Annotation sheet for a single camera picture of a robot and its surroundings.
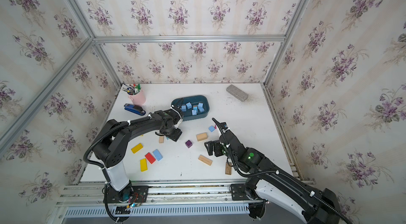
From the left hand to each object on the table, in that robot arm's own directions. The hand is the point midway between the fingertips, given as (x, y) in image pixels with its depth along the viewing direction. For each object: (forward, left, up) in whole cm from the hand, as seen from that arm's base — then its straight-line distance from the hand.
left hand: (174, 135), depth 92 cm
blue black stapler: (+18, +28, +2) cm, 33 cm away
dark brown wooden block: (-19, -30, +1) cm, 36 cm away
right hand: (-10, -24, +12) cm, 28 cm away
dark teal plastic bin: (+20, -12, +1) cm, 23 cm away
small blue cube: (+5, -23, -1) cm, 23 cm away
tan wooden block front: (-15, -18, 0) cm, 24 cm away
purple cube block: (-6, -9, +1) cm, 11 cm away
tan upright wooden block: (-3, +7, -1) cm, 8 cm away
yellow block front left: (-17, +14, -1) cm, 22 cm away
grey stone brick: (+31, -42, +3) cm, 53 cm away
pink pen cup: (+23, +25, +6) cm, 35 cm away
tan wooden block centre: (-1, -16, +1) cm, 17 cm away
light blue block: (-11, +8, -2) cm, 14 cm away
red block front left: (-13, +11, -1) cm, 17 cm away
